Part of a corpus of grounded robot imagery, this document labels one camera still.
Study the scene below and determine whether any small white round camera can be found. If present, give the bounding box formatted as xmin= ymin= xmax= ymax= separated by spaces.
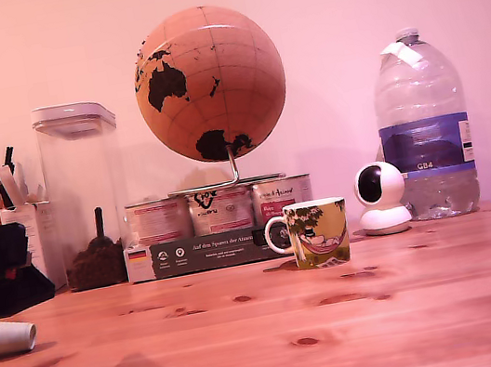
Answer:
xmin=348 ymin=155 xmax=415 ymax=240

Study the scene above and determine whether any dark flat printed box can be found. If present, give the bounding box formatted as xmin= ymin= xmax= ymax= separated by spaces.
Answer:
xmin=123 ymin=219 xmax=295 ymax=285

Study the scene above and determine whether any cork globe on metal stand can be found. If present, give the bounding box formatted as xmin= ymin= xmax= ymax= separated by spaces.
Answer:
xmin=122 ymin=0 xmax=302 ymax=201

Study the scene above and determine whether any white cardboard box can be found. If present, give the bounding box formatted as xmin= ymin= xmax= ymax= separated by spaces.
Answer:
xmin=0 ymin=199 xmax=69 ymax=299

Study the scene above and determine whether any large clear water bottle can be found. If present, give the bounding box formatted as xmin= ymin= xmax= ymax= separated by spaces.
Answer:
xmin=361 ymin=20 xmax=486 ymax=228

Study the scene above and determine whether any pale coffee capsule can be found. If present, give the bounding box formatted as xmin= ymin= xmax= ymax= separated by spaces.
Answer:
xmin=0 ymin=312 xmax=42 ymax=360

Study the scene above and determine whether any thin black stick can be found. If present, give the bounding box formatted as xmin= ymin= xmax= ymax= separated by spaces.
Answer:
xmin=0 ymin=145 xmax=19 ymax=177

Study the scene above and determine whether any illustrated green coffee mug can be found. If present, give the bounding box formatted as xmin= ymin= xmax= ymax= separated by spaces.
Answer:
xmin=259 ymin=193 xmax=357 ymax=278

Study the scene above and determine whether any silver tin with red label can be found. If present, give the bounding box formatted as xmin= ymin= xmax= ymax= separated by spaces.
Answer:
xmin=249 ymin=172 xmax=317 ymax=228

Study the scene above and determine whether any dark scoop with grounds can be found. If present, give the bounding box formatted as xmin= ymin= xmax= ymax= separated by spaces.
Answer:
xmin=57 ymin=203 xmax=130 ymax=292

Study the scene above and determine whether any silver tin with pink label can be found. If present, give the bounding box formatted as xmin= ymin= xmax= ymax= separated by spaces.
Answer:
xmin=124 ymin=194 xmax=195 ymax=250

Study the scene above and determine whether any silver tin with black logo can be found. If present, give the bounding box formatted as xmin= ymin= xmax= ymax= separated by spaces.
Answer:
xmin=185 ymin=182 xmax=259 ymax=238

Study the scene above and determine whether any clear square lidded container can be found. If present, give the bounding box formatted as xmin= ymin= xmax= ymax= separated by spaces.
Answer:
xmin=29 ymin=96 xmax=144 ymax=295

